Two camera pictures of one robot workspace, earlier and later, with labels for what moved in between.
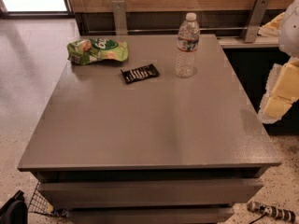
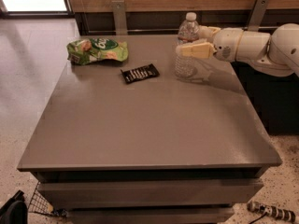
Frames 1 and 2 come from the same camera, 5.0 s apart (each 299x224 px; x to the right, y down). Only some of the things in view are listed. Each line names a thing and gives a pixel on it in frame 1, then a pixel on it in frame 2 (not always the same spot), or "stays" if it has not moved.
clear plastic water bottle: x=188 y=44 stays
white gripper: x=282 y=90 -> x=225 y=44
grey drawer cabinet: x=132 y=142 stays
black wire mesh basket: x=40 y=204 stays
